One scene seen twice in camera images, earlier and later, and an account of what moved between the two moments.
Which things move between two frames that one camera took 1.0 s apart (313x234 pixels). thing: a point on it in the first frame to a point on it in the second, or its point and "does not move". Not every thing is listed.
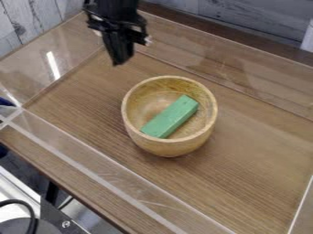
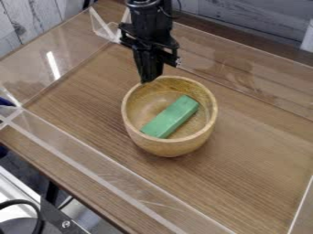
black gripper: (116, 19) to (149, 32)
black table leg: (52, 193) does not move
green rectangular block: (164, 122) does not move
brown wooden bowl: (148, 99) does not move
